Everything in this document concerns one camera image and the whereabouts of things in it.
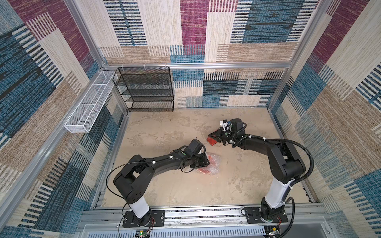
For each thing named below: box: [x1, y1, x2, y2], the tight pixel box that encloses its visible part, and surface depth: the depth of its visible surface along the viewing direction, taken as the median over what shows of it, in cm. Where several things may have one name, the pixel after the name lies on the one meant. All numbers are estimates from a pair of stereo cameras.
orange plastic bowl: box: [197, 167, 210, 174], surface depth 84 cm
